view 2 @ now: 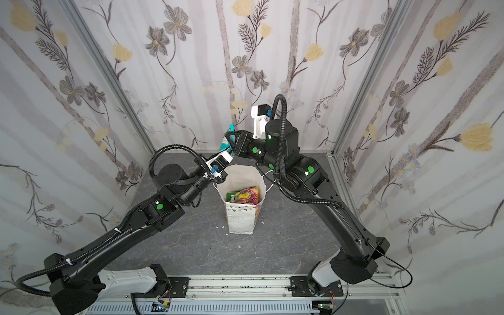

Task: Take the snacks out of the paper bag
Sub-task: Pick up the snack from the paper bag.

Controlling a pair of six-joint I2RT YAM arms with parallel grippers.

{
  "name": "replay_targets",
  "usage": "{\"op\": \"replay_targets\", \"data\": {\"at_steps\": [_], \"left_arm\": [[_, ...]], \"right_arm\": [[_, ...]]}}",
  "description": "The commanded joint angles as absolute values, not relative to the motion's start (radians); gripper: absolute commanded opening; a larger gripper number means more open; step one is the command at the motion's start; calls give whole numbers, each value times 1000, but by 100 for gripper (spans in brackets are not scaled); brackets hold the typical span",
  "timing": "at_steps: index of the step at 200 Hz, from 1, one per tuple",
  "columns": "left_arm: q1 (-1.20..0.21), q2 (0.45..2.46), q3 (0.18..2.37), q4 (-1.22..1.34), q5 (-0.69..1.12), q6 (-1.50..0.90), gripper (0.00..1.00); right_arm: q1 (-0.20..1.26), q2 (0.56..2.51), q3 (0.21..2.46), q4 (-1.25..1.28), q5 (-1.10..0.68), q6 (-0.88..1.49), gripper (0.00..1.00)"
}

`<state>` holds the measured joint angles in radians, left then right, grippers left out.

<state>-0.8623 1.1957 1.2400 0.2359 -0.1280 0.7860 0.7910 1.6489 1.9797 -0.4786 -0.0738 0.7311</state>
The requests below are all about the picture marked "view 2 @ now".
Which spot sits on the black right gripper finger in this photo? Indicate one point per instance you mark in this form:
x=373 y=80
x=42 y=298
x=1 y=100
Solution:
x=235 y=150
x=234 y=137

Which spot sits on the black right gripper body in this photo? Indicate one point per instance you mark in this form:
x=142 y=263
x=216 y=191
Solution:
x=239 y=143

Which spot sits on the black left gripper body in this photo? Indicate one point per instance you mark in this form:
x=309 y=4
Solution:
x=214 y=177

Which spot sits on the white patterned paper bag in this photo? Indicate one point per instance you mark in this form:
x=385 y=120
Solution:
x=242 y=218

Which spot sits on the teal mint candy bag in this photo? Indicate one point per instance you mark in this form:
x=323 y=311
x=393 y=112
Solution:
x=225 y=143

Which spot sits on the green tea candy bag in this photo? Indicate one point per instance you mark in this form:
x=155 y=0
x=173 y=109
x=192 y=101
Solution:
x=231 y=197

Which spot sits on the orange fruits candy bag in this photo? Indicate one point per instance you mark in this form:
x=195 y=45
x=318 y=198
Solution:
x=248 y=196

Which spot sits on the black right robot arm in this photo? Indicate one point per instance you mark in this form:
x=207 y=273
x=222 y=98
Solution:
x=303 y=180

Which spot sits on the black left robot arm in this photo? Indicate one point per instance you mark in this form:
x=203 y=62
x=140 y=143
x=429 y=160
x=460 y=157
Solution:
x=75 y=284

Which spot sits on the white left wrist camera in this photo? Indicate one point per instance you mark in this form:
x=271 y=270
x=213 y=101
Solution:
x=217 y=165

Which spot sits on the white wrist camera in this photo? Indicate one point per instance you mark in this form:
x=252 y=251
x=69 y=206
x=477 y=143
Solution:
x=217 y=165
x=261 y=116

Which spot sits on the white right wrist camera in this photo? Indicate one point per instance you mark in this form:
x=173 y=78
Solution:
x=261 y=116

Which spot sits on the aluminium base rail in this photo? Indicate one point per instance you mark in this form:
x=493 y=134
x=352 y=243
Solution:
x=254 y=294

